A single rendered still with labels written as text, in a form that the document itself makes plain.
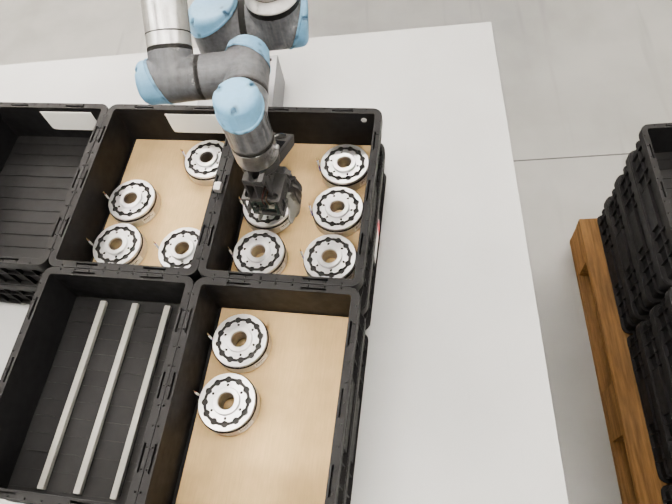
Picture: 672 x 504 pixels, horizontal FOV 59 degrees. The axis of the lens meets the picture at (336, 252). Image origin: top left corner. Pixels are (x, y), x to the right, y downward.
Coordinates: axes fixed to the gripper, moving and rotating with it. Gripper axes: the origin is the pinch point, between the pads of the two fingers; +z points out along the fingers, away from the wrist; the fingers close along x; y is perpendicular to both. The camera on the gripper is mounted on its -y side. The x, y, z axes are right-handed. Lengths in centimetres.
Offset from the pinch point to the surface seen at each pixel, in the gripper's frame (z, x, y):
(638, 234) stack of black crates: 44, 82, -28
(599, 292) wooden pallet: 71, 78, -23
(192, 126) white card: -3.0, -24.3, -17.1
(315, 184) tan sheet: 2.0, 4.7, -7.8
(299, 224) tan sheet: 2.0, 3.3, 2.3
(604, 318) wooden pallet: 71, 80, -15
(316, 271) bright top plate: -0.9, 9.7, 13.8
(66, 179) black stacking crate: 2, -53, -4
